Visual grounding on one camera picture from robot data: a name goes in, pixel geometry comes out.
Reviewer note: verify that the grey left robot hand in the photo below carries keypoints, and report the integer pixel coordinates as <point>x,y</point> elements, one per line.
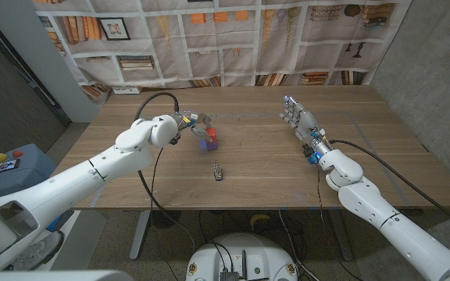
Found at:
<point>193,123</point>

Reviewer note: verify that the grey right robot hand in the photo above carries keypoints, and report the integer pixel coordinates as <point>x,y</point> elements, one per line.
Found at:
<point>303,121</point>

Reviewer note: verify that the red magnetic cube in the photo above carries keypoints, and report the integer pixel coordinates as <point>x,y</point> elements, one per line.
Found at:
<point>211,134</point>

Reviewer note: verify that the purple magnetic cube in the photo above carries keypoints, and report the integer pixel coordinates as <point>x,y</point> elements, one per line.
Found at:
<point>210,145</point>

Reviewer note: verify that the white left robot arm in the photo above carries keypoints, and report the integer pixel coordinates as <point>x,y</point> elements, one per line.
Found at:
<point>72,183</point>

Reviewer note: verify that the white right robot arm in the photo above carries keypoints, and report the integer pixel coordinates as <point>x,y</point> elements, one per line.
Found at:
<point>373,199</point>

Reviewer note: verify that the small red toy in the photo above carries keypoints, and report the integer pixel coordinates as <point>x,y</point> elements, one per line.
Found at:
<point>18,154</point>

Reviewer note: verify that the white power strip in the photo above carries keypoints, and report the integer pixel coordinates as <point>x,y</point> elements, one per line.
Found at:
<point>126,90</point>

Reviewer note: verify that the printed bookshelf backdrop cloth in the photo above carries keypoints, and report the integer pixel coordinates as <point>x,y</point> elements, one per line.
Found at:
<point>225,39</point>

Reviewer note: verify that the black round floor object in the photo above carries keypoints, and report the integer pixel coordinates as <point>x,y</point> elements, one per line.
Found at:
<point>165,218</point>

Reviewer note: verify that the yellow curved object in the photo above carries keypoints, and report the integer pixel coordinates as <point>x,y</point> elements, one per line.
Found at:
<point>259,219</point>

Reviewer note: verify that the grey table leg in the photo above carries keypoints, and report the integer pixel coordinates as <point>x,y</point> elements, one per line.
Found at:
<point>342,234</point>

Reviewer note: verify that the white table leg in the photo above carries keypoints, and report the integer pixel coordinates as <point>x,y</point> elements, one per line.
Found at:
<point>139,234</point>

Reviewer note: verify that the white robot torso base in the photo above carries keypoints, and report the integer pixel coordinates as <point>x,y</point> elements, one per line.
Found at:
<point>242,259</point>

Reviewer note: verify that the blue foot pedal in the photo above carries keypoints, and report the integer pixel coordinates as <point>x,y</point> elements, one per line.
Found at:
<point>55,223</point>

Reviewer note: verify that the blue-grey padded stool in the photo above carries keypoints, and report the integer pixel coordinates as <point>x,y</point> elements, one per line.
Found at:
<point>14,183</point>

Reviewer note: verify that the smartphone with lit screen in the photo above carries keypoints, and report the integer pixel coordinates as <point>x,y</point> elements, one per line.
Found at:
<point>2,167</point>

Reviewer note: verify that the grey sneaker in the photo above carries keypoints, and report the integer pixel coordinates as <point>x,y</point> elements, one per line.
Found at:
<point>39,250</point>

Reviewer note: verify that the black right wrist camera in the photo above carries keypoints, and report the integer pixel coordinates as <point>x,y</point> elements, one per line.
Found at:
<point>308,150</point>

